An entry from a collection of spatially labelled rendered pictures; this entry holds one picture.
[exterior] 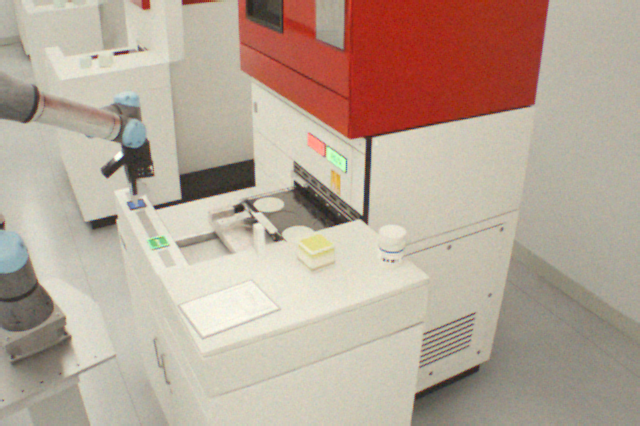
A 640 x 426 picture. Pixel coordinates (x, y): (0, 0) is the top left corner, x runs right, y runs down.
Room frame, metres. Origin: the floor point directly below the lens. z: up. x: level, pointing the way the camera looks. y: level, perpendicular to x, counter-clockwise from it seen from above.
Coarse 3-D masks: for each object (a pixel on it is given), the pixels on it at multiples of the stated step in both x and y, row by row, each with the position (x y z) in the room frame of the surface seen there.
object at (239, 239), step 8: (208, 216) 1.77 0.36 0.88; (216, 224) 1.72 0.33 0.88; (216, 232) 1.71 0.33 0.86; (224, 232) 1.67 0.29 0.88; (232, 232) 1.67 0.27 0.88; (240, 232) 1.67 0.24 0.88; (248, 232) 1.67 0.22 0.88; (224, 240) 1.64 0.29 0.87; (232, 240) 1.63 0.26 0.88; (240, 240) 1.63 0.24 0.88; (248, 240) 1.63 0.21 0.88; (232, 248) 1.58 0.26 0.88; (240, 248) 1.58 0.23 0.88; (248, 248) 1.58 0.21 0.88
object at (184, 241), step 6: (246, 222) 1.79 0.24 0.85; (252, 222) 1.79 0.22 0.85; (246, 228) 1.78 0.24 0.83; (252, 228) 1.79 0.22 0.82; (192, 234) 1.71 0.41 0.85; (198, 234) 1.71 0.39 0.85; (204, 234) 1.71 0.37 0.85; (210, 234) 1.72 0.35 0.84; (216, 234) 1.73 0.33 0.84; (180, 240) 1.67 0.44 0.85; (186, 240) 1.68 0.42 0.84; (192, 240) 1.69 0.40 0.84; (198, 240) 1.70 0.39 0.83; (204, 240) 1.71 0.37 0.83; (210, 240) 1.72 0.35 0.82; (180, 246) 1.67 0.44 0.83; (186, 246) 1.68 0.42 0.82
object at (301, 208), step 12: (288, 192) 1.91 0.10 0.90; (300, 192) 1.91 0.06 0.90; (288, 204) 1.82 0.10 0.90; (300, 204) 1.82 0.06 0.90; (312, 204) 1.83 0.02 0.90; (264, 216) 1.74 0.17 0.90; (276, 216) 1.74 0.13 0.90; (288, 216) 1.74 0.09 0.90; (300, 216) 1.74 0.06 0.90; (312, 216) 1.74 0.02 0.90; (324, 216) 1.74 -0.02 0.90; (312, 228) 1.67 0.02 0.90; (324, 228) 1.67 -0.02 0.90
